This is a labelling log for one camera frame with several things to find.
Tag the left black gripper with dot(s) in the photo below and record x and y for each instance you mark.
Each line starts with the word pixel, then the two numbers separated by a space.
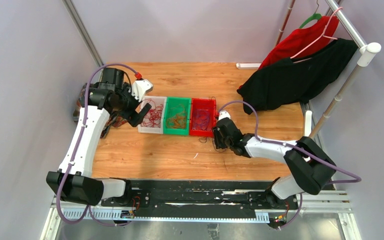
pixel 138 118

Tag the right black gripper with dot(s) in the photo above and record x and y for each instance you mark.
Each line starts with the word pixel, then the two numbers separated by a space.
pixel 219 144

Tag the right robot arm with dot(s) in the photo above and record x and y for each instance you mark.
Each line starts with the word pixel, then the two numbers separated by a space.
pixel 310 167

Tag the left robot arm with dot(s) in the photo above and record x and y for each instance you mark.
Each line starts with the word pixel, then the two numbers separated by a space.
pixel 73 181

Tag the white plastic bin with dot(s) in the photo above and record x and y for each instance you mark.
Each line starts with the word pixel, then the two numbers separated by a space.
pixel 153 121

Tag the plaid flannel shirt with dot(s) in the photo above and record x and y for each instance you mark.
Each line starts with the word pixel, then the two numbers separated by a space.
pixel 115 120

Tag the red plastic bin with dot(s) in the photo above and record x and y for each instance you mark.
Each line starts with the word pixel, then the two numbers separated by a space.
pixel 202 117

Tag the green plastic bin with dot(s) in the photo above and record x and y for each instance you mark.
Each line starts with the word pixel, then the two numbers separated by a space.
pixel 177 116

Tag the white plastic strip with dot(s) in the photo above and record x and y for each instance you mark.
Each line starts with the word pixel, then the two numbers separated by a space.
pixel 247 66

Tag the black shirt on hanger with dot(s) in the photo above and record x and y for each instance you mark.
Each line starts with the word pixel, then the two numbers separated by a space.
pixel 292 80

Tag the red shirt on hanger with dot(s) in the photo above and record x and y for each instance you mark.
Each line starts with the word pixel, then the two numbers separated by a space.
pixel 299 39

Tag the pink hanger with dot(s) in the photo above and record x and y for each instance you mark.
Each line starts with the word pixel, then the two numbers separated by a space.
pixel 322 35

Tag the green hanger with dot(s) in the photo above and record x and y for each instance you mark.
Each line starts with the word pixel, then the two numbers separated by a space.
pixel 314 17

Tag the metal clothes rack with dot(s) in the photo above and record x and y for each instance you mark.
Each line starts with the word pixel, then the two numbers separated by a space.
pixel 364 55

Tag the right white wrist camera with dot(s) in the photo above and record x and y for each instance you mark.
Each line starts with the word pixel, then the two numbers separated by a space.
pixel 222 115

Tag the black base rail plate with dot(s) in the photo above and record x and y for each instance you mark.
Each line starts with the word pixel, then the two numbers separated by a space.
pixel 203 199

